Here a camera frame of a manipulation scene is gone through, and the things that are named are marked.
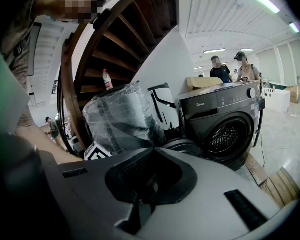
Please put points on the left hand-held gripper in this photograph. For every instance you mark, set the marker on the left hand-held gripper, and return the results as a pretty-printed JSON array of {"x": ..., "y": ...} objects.
[{"x": 95, "y": 152}]

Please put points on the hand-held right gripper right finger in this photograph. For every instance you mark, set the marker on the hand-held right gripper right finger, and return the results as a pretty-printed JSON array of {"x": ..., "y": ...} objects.
[{"x": 215, "y": 184}]

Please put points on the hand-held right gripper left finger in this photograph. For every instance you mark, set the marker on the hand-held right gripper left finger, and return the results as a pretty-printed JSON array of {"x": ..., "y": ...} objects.
[{"x": 95, "y": 184}]

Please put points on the black round lid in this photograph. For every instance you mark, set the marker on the black round lid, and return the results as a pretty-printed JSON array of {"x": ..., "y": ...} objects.
[{"x": 182, "y": 145}]

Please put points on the person's left forearm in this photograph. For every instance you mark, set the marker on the person's left forearm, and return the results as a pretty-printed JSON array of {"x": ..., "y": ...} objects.
[{"x": 47, "y": 146}]

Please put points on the brown wooden plank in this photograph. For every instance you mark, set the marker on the brown wooden plank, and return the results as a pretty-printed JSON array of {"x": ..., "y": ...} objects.
[{"x": 255, "y": 169}]

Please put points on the plastic-wrapped black bundle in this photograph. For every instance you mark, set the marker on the plastic-wrapped black bundle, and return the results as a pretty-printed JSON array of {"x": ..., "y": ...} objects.
[{"x": 125, "y": 119}]

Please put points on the wooden slatted board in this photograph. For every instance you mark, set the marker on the wooden slatted board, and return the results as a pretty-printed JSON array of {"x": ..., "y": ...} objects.
[{"x": 282, "y": 186}]

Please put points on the red label water bottle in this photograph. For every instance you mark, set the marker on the red label water bottle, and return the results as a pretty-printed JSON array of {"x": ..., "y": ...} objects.
[{"x": 108, "y": 80}]

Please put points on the white and black upright appliance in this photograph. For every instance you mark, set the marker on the white and black upright appliance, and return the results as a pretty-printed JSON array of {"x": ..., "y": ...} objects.
[{"x": 165, "y": 96}]

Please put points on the large brown cardboard box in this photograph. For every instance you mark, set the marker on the large brown cardboard box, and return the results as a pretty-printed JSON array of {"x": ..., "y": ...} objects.
[{"x": 202, "y": 82}]

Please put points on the white rectangular cabinet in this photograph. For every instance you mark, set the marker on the white rectangular cabinet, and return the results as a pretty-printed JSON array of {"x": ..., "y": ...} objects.
[{"x": 277, "y": 101}]

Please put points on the grey-brown printed t-shirt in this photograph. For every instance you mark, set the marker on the grey-brown printed t-shirt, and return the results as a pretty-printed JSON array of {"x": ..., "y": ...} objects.
[{"x": 17, "y": 59}]

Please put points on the wooden spiral staircase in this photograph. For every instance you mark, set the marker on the wooden spiral staircase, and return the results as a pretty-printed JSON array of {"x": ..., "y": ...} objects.
[{"x": 130, "y": 34}]

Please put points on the ceiling tube light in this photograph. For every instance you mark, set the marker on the ceiling tube light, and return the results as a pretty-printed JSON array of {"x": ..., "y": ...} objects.
[
  {"x": 263, "y": 1},
  {"x": 215, "y": 51},
  {"x": 294, "y": 27},
  {"x": 247, "y": 50}
]

